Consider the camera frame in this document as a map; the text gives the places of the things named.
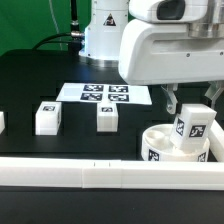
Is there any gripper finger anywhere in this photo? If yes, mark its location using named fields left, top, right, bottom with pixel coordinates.
left=205, top=81, right=224, bottom=108
left=162, top=83, right=179, bottom=114

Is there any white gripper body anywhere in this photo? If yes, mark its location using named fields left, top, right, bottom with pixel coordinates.
left=118, top=19, right=224, bottom=85

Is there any white round stool seat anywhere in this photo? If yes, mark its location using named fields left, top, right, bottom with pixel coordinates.
left=141, top=124, right=210, bottom=162

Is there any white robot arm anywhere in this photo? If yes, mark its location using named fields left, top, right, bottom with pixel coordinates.
left=79, top=0, right=224, bottom=114

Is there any white fiducial marker sheet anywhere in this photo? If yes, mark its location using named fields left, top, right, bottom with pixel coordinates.
left=56, top=83, right=152, bottom=105

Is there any black cable with connector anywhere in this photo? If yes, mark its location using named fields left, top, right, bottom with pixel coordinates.
left=32, top=30, right=86, bottom=51

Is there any black vertical cable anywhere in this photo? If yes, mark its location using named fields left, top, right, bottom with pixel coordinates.
left=69, top=0, right=80, bottom=33

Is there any thin white cable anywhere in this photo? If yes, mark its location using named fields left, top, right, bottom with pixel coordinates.
left=48, top=0, right=64, bottom=51

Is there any white left barrier rail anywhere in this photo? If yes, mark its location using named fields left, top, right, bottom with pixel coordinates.
left=0, top=111, right=5, bottom=134

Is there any white front barrier rail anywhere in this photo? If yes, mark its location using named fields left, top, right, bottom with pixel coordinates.
left=0, top=157, right=224, bottom=190

